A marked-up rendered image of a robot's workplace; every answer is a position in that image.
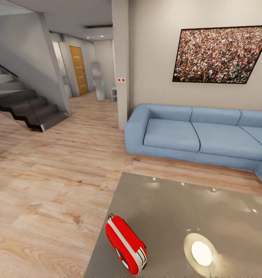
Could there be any radio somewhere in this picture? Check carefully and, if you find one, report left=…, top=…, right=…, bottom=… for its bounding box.
left=105, top=216, right=147, bottom=275

